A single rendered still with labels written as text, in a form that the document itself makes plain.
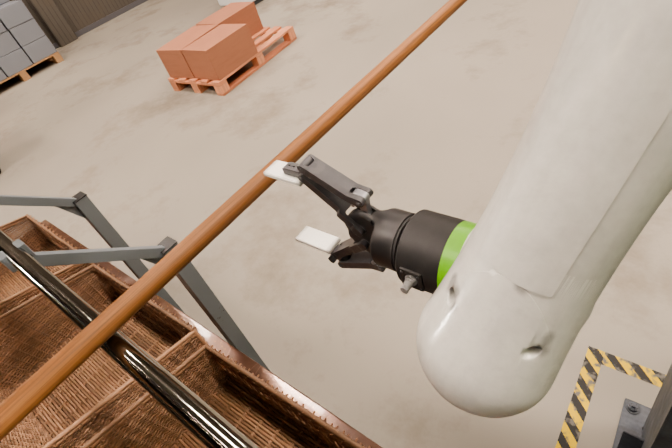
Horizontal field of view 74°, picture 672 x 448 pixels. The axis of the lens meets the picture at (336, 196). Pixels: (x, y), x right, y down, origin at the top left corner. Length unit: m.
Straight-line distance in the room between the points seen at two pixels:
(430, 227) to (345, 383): 1.37
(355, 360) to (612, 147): 1.65
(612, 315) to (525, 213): 1.66
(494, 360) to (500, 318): 0.03
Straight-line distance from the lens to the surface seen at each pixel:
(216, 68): 4.15
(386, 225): 0.53
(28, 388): 0.64
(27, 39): 7.67
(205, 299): 1.23
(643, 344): 1.90
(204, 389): 1.24
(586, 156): 0.28
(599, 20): 0.28
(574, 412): 1.74
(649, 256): 2.15
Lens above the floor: 1.59
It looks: 39 degrees down
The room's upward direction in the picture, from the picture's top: 19 degrees counter-clockwise
